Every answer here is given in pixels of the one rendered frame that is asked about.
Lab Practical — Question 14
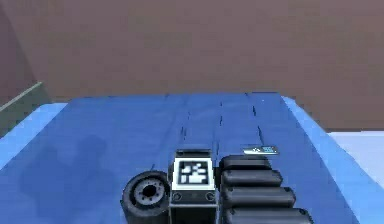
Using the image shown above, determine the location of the small grey remote control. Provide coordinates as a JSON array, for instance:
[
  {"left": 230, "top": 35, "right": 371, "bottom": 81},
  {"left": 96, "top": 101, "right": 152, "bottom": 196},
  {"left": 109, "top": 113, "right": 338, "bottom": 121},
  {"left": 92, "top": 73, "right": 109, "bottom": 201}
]
[{"left": 242, "top": 145, "right": 280, "bottom": 156}]

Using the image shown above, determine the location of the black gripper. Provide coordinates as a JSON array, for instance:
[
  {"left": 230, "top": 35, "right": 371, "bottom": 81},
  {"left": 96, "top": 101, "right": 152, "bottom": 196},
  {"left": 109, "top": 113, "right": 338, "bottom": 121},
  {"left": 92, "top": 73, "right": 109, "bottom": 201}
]
[{"left": 121, "top": 170, "right": 172, "bottom": 224}]

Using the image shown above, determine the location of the blue bed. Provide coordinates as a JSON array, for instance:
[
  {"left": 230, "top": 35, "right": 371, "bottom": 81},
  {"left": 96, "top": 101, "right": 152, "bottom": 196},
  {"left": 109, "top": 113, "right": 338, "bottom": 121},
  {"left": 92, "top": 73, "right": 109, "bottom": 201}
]
[{"left": 0, "top": 92, "right": 384, "bottom": 224}]

